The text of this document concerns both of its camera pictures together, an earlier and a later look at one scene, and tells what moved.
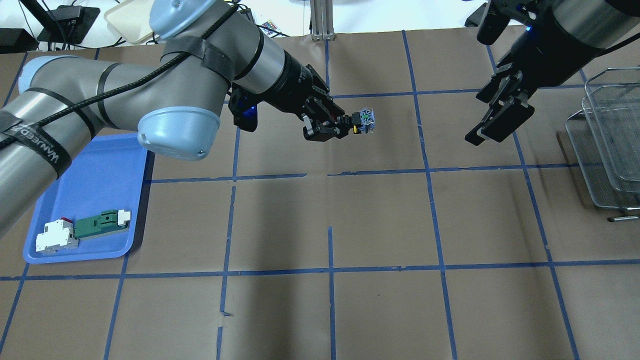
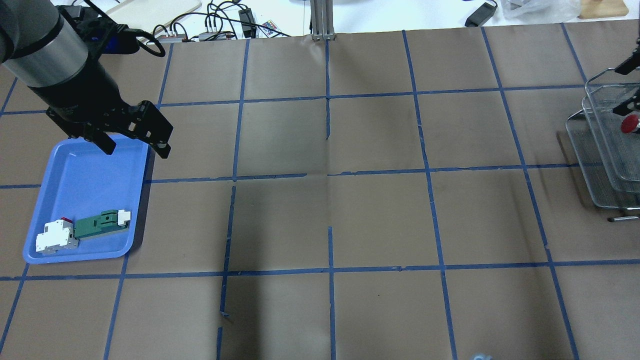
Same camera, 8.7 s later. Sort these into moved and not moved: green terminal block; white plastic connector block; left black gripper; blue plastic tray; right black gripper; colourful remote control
Moved: right black gripper; left black gripper
Not moved: white plastic connector block; colourful remote control; blue plastic tray; green terminal block
